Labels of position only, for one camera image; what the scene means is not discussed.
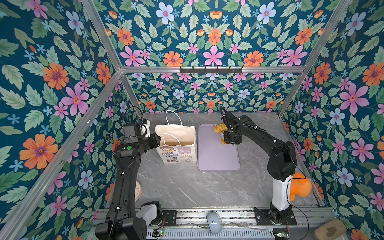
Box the twisted bread top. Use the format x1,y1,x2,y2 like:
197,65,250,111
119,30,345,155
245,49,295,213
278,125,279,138
214,124,228,134

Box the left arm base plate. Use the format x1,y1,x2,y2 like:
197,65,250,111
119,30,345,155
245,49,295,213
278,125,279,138
163,210,178,227

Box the round beige clock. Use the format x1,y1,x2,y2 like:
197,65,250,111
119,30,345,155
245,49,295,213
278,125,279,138
135,181,143,202

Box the black hook rack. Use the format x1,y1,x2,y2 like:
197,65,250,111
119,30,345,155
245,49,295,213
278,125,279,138
179,66,243,75

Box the purple cutting mat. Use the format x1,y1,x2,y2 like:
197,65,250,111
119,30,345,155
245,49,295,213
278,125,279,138
197,124,240,172

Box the tan sponge block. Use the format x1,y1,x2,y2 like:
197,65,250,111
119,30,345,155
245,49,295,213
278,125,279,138
314,219,347,240

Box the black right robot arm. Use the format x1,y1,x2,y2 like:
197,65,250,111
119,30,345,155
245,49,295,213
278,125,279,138
221,108,297,225

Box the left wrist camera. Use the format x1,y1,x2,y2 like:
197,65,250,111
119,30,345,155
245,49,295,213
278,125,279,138
141,118,151,138

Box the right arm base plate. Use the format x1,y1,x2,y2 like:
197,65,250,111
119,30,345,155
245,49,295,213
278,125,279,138
253,205,297,226

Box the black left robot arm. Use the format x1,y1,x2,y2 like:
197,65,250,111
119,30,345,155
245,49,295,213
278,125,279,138
95,119,161,240

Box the orange plush toy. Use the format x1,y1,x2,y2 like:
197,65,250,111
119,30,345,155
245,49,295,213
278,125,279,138
289,172,312,202

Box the white paper bag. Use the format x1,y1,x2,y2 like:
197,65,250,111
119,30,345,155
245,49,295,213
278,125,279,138
155,110,197,164

